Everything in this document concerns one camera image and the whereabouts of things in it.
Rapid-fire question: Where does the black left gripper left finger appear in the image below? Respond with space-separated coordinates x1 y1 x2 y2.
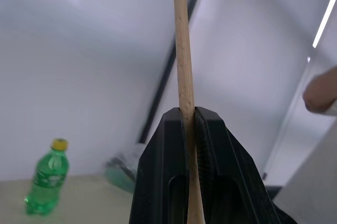
128 108 191 224

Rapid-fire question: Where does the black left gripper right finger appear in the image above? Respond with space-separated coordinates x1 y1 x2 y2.
194 106 298 224

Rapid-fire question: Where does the ceiling strip light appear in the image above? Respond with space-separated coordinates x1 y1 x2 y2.
312 0 337 49

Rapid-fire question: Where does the wooden chopstick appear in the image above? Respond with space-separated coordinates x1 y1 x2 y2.
173 0 206 224

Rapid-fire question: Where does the clear plastic bag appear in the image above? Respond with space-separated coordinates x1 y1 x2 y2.
102 144 145 195

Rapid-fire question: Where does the green plastic soda bottle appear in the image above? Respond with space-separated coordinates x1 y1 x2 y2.
24 138 71 216

